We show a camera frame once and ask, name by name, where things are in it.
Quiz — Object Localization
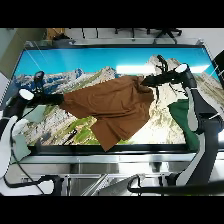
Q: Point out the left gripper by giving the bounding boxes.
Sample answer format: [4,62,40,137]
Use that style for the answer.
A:
[45,93,65,106]

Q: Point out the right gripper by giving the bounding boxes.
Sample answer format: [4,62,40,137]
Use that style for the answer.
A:
[141,73,174,88]

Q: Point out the brown T-shirt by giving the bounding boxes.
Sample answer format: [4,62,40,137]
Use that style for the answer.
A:
[58,75,156,153]

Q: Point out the black office chair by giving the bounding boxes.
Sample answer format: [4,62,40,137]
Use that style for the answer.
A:
[152,27,183,44]

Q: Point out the pale green garment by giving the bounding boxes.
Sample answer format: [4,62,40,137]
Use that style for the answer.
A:
[11,132,33,165]

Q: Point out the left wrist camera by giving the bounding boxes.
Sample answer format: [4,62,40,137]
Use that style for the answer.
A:
[33,70,46,95]

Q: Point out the black cable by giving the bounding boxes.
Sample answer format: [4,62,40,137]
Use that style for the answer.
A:
[10,123,46,196]

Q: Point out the silver frame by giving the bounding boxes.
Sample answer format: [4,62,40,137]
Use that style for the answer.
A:
[0,143,224,197]

